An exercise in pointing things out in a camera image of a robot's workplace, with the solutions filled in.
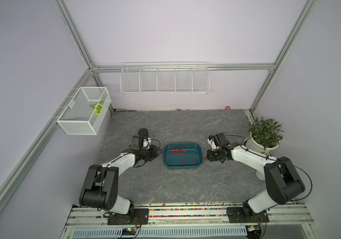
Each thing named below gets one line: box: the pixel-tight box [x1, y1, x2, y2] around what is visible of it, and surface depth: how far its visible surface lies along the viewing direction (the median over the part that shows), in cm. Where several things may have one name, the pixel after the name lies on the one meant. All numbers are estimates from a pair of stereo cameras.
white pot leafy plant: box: [244, 116, 285, 156], surface depth 86 cm
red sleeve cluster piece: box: [170, 148, 187, 153], surface depth 99 cm
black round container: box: [138, 127, 149, 137], surface depth 104 cm
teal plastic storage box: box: [163, 141, 203, 169], surface depth 96 cm
